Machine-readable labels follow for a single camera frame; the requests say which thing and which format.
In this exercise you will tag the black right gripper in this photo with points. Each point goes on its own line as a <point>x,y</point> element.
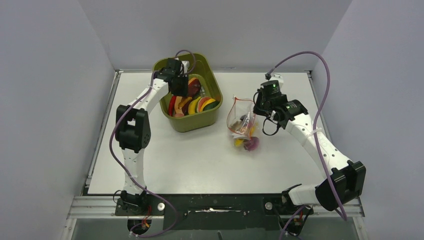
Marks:
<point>257,109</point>

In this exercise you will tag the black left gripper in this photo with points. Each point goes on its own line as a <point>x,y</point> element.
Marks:
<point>184,92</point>

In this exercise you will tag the clear zip bag orange zipper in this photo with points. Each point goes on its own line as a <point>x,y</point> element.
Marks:
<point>242,125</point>

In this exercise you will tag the purple red onion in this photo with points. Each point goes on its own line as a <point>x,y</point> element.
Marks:
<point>251,144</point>

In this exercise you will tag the long yellow chili pepper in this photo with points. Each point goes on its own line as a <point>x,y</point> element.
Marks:
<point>238,142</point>

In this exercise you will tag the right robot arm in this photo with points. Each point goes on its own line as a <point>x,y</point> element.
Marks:
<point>344,179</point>

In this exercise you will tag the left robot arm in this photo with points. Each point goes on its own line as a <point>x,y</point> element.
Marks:
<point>132,129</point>

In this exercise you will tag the short red chili pepper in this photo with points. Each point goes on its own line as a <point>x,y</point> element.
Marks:
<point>171,106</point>

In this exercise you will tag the yellow banana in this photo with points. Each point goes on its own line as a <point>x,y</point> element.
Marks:
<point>192,107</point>

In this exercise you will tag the watermelon slice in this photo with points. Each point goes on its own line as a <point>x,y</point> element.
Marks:
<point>201,102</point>

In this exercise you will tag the olive green plastic basket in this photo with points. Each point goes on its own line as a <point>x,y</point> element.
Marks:
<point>209,88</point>

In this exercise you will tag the dark green avocado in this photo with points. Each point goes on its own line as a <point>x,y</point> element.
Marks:
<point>211,106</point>

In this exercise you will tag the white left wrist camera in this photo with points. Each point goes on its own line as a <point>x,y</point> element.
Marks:
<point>185,65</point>

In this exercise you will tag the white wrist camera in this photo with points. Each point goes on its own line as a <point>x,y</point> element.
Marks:
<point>185,65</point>
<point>274,77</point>

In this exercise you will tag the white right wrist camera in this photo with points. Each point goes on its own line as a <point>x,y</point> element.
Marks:
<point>274,77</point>

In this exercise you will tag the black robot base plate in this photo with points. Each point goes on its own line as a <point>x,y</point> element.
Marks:
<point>267,211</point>

